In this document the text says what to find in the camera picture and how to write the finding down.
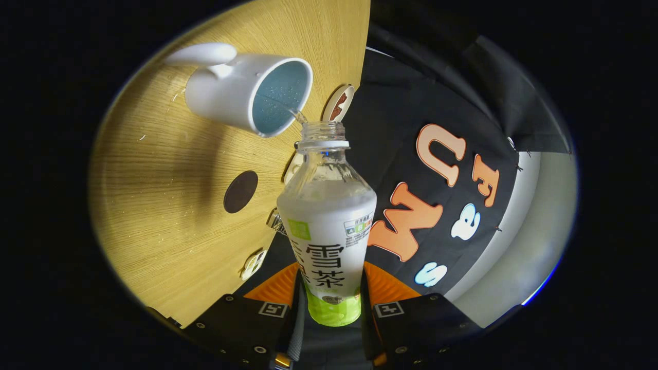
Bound clear juice bottle white label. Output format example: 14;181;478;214
277;121;377;327

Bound white divided dish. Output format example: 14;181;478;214
241;249;268;281

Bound wooden table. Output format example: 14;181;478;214
88;0;371;329

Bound white cup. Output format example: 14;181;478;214
164;43;314;138

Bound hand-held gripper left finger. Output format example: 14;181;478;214
182;261;306;370

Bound cream round plate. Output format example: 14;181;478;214
321;84;355;123

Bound metal wire utensil holder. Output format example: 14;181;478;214
266;208;288;237

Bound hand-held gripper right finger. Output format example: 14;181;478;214
360;261;481;368

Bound white toaster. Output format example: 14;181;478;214
283;152;304;186

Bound round dark coaster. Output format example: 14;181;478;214
223;170;259;214

